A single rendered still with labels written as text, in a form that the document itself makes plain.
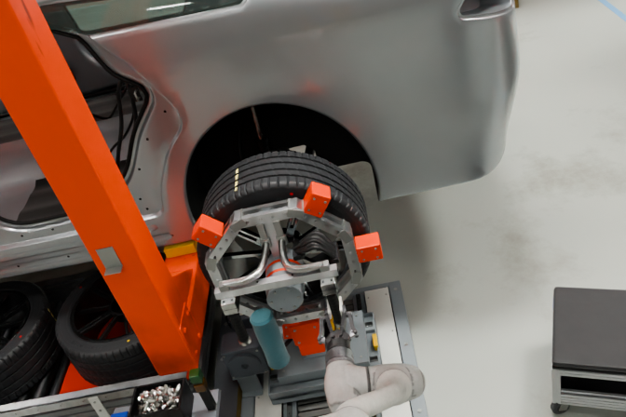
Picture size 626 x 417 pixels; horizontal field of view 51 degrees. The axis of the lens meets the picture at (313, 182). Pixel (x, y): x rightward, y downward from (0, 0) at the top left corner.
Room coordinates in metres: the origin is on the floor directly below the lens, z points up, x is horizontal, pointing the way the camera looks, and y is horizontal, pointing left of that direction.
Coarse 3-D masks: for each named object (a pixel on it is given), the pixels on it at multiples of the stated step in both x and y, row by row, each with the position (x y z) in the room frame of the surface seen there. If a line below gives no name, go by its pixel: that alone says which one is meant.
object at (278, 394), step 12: (372, 312) 2.16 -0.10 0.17; (372, 324) 2.08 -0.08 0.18; (372, 336) 2.04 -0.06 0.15; (372, 348) 1.97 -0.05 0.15; (372, 360) 1.88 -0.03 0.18; (276, 372) 1.99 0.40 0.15; (276, 384) 1.92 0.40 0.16; (288, 384) 1.91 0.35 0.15; (300, 384) 1.89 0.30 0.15; (312, 384) 1.87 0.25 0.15; (276, 396) 1.86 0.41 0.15; (288, 396) 1.86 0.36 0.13; (300, 396) 1.85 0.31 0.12; (312, 396) 1.85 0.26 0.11
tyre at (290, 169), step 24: (240, 168) 2.07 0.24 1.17; (264, 168) 2.00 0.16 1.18; (288, 168) 1.99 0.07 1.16; (312, 168) 1.99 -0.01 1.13; (336, 168) 2.06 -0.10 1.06; (216, 192) 2.04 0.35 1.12; (240, 192) 1.92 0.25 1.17; (264, 192) 1.90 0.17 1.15; (288, 192) 1.89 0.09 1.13; (336, 192) 1.90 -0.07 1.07; (360, 192) 2.06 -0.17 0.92; (216, 216) 1.92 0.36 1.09; (336, 216) 1.87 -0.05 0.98; (360, 216) 1.87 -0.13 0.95
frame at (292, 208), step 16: (240, 208) 1.89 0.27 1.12; (256, 208) 1.86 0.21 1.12; (272, 208) 1.87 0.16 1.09; (288, 208) 1.80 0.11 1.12; (240, 224) 1.82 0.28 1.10; (320, 224) 1.79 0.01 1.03; (336, 224) 1.80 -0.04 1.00; (224, 240) 1.84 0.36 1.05; (352, 240) 1.78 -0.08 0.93; (208, 256) 1.86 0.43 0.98; (352, 256) 1.79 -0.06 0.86; (224, 272) 1.89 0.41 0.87; (352, 272) 1.79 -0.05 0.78; (352, 288) 1.79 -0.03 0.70; (240, 304) 1.84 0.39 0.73; (256, 304) 1.88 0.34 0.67; (304, 304) 1.86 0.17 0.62; (320, 304) 1.84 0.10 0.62; (288, 320) 1.82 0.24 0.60; (304, 320) 1.82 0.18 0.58
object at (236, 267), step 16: (288, 224) 1.92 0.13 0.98; (256, 240) 1.93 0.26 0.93; (336, 240) 2.09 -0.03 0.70; (224, 256) 1.95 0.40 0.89; (240, 256) 1.94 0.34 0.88; (256, 256) 1.93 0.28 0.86; (304, 256) 1.91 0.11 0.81; (320, 256) 2.09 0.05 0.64; (240, 272) 2.01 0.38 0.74; (320, 288) 1.91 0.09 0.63
